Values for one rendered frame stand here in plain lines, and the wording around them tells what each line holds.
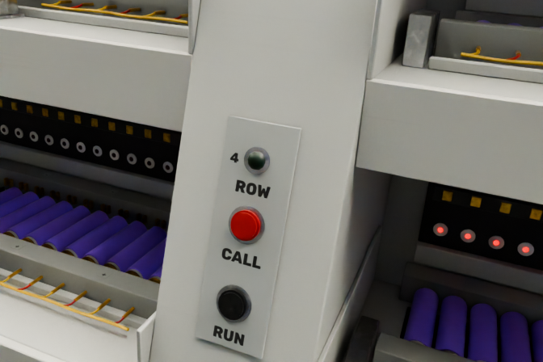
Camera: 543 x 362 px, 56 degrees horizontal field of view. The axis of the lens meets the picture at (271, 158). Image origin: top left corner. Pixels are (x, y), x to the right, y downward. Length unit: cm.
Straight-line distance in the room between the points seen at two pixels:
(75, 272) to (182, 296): 13
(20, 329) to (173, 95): 20
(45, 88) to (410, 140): 22
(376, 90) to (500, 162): 6
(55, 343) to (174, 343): 10
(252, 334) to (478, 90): 16
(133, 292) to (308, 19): 22
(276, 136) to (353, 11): 7
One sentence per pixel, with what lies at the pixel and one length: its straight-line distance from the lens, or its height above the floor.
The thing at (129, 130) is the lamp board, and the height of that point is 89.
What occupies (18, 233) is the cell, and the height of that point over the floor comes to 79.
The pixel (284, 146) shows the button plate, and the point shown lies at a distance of 26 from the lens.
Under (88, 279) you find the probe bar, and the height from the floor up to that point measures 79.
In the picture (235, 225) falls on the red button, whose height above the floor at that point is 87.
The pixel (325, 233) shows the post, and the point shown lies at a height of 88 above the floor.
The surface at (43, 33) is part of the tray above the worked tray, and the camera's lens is 35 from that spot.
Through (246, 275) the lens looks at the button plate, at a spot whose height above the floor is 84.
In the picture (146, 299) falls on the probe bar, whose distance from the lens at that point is 37.
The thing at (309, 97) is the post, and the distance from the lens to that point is 26.
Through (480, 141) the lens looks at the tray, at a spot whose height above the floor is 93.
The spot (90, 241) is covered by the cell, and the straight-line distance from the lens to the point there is 45.
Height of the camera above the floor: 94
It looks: 7 degrees down
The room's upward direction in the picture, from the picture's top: 9 degrees clockwise
